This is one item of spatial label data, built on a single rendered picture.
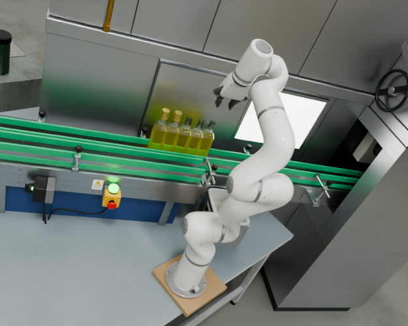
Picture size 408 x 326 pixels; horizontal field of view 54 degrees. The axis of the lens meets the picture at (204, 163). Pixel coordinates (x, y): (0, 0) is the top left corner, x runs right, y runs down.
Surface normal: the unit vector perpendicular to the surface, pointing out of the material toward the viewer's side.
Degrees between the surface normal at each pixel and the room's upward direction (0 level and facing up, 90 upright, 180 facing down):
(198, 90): 90
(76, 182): 90
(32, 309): 0
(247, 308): 0
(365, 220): 90
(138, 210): 90
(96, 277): 0
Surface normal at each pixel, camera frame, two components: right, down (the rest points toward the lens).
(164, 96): 0.18, 0.65
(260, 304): 0.32, -0.75
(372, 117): -0.93, -0.13
